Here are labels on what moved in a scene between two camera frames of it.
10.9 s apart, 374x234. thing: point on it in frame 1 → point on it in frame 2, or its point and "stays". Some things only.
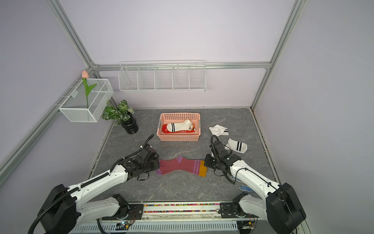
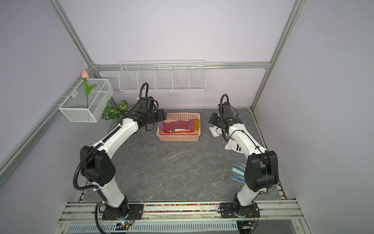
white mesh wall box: [78, 107] stays
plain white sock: [218, 130] stays
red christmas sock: [165, 129] stays
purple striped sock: [197, 167] → [188, 125]
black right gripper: [206, 161] → [215, 119]
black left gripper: [156, 164] → [161, 116]
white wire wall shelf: [162, 76] stays
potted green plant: [122, 114] stays
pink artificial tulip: [85, 75] stays
